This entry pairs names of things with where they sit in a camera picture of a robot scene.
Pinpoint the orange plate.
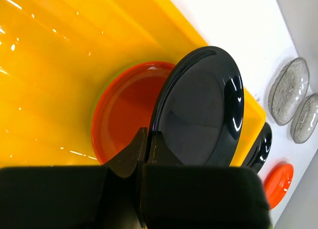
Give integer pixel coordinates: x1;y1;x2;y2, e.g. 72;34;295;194
91;61;174;164
264;162;294;210

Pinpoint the black plate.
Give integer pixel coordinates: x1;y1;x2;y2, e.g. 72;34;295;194
241;122;272;173
148;46;244;166

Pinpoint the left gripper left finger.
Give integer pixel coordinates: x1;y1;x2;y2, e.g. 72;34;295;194
0;128;147;229

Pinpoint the orange plate front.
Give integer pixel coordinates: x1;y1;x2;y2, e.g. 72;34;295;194
91;61;174;164

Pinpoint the clear glass plate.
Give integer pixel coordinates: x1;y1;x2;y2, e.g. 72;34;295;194
267;57;310;126
290;93;318;144

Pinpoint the clear glass plate right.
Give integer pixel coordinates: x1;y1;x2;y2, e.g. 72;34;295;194
290;93;318;144

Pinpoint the green plate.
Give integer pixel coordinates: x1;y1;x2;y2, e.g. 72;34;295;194
93;72;121;108

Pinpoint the orange plate back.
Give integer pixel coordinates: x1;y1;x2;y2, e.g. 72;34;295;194
264;162;294;210

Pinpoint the clear glass plate left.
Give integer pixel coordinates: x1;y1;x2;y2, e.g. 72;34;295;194
267;57;310;126

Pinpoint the yellow plastic bin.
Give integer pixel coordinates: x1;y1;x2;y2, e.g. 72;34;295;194
0;0;267;168

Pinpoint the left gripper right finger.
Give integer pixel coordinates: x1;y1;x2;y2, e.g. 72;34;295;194
140;132;271;229

